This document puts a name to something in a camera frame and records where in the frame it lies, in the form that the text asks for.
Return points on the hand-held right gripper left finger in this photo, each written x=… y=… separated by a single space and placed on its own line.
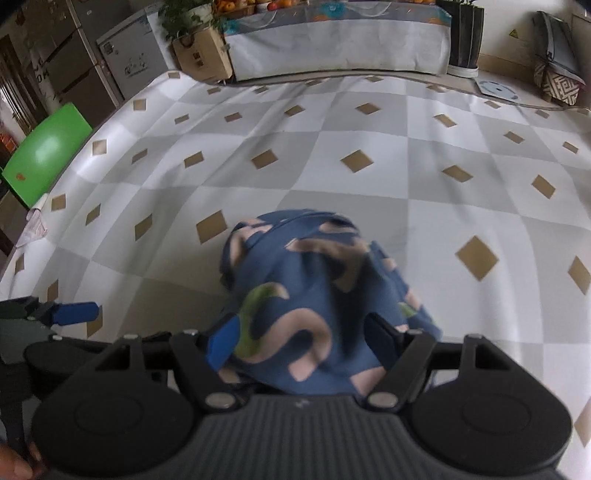
x=224 y=342

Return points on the cloth covered side table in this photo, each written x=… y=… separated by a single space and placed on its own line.
x=337 y=41

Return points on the cardboard box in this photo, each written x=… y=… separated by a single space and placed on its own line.
x=203 y=55

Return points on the person's left hand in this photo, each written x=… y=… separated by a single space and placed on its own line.
x=11 y=466

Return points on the fruit basket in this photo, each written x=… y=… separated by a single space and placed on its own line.
x=233 y=5

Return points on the green potted plant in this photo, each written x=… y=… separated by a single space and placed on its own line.
x=184 y=18

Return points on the green plastic chair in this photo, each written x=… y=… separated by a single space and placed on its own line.
x=46 y=152

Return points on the blue lettered sweatshirt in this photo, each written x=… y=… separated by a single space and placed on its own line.
x=314 y=295

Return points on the grey white checkered tablecloth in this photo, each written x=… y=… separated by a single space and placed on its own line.
x=378 y=198

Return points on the tall black planter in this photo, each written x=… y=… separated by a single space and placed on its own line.
x=464 y=37

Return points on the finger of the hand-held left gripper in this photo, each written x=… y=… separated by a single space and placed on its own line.
x=74 y=313

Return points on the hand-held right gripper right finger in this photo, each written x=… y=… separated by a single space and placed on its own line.
x=383 y=339

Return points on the round-dial floor scale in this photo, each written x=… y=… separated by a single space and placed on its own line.
x=497 y=90

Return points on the grey refrigerator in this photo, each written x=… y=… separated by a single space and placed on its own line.
x=69 y=60

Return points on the white chest freezer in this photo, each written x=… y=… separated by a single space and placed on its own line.
x=134 y=55

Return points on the pink white rag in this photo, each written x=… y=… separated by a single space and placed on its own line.
x=33 y=226

